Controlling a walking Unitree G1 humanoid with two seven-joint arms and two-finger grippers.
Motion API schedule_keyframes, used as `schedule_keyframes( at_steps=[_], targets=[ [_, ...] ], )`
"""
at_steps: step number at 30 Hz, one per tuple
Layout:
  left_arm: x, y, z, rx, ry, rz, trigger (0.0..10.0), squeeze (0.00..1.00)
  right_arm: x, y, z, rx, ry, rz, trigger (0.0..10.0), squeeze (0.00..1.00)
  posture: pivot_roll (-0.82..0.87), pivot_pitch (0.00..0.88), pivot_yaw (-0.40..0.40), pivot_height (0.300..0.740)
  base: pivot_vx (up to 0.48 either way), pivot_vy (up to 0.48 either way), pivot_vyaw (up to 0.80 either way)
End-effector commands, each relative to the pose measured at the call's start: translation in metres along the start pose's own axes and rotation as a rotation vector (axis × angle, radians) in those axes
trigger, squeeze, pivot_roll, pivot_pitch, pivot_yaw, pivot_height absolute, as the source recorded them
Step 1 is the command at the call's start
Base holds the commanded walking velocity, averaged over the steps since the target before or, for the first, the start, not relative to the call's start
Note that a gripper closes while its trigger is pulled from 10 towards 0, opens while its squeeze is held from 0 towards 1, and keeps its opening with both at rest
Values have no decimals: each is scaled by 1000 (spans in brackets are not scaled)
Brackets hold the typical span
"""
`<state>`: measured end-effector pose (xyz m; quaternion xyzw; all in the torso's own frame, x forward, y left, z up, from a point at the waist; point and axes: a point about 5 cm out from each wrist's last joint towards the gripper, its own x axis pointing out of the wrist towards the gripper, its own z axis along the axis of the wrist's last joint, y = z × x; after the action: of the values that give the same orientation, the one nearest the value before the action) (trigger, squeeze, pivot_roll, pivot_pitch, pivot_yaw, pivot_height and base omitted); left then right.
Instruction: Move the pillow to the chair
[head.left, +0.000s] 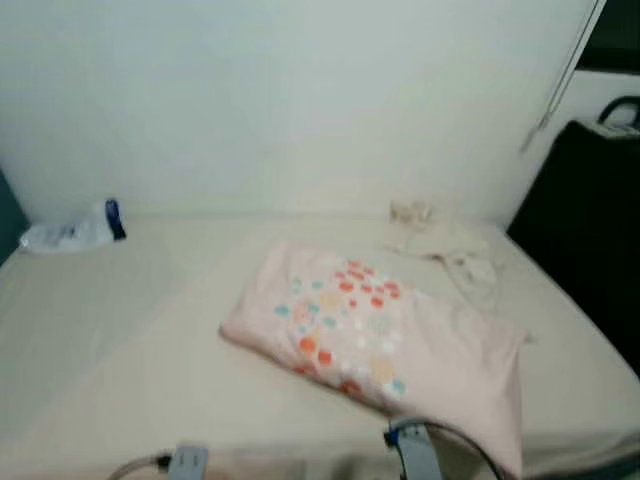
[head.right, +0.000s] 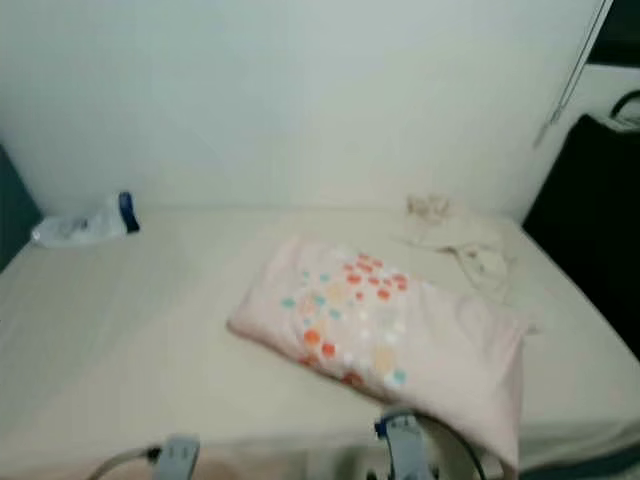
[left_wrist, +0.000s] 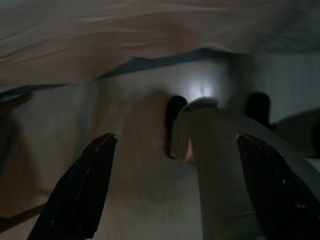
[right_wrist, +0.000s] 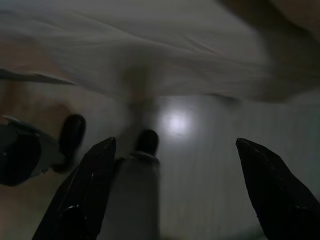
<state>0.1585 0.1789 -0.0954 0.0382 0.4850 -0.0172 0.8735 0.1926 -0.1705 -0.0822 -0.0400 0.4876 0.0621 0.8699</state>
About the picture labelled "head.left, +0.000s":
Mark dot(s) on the clear plastic wipes pack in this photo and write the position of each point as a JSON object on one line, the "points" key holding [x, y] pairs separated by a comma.
{"points": [[75, 233]]}

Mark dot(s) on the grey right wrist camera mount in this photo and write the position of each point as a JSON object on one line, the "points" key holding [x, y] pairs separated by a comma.
{"points": [[415, 455]]}

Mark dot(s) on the pink pillow with coloured dots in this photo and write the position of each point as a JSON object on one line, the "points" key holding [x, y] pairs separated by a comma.
{"points": [[420, 340]]}

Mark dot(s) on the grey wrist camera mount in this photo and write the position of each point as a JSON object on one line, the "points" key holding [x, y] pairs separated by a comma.
{"points": [[415, 455], [188, 463]]}

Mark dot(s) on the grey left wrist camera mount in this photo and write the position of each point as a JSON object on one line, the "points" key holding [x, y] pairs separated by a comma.
{"points": [[188, 463]]}

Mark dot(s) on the crumpled cream cloth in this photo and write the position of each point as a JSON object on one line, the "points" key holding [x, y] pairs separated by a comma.
{"points": [[450, 245]]}

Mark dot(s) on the white blind wand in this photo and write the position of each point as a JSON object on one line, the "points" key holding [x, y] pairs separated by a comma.
{"points": [[565, 85]]}

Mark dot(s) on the dark window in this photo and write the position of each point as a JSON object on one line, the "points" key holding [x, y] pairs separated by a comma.
{"points": [[612, 30]]}

